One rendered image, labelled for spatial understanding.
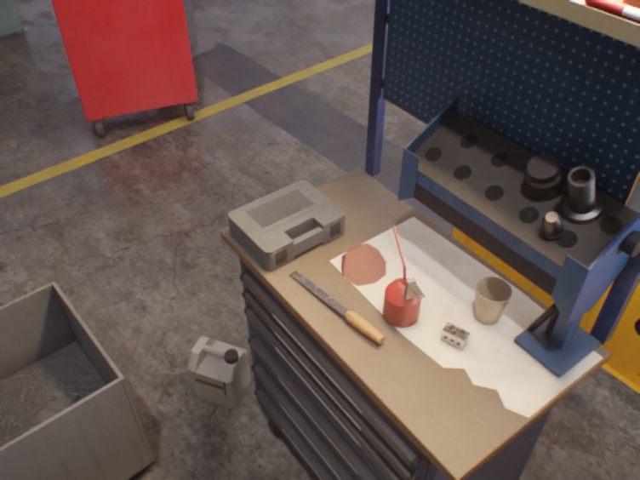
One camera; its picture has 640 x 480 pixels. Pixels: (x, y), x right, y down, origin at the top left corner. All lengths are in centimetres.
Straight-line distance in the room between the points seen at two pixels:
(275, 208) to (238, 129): 232
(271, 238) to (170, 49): 241
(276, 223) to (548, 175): 70
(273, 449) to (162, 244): 127
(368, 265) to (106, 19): 253
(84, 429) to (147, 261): 126
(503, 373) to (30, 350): 165
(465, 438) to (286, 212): 74
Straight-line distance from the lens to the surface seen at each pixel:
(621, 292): 144
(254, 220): 162
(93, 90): 388
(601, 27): 104
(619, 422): 266
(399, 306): 140
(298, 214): 163
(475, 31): 145
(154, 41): 379
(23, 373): 245
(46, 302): 231
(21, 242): 341
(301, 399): 177
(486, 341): 147
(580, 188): 121
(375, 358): 139
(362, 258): 156
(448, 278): 158
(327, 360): 150
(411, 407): 133
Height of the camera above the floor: 206
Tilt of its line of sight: 42 degrees down
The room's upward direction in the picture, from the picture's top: straight up
